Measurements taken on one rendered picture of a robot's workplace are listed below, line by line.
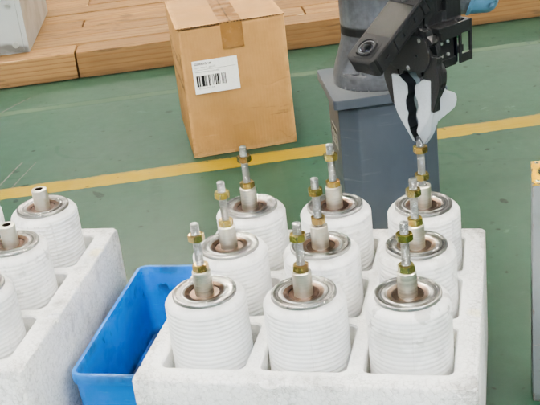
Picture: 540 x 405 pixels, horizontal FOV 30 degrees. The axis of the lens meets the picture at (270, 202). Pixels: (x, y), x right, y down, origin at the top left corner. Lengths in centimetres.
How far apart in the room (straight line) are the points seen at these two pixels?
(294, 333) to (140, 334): 47
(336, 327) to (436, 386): 13
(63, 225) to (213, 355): 39
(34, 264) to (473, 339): 58
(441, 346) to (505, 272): 58
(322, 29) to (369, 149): 142
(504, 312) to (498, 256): 18
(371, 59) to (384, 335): 32
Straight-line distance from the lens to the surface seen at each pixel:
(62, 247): 148
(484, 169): 209
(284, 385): 113
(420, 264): 120
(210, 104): 225
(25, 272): 137
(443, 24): 126
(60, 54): 305
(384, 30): 121
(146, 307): 158
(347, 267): 123
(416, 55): 125
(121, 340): 148
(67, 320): 137
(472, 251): 138
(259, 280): 127
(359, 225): 133
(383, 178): 169
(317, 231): 123
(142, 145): 242
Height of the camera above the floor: 81
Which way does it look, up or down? 24 degrees down
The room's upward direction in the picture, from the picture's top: 7 degrees counter-clockwise
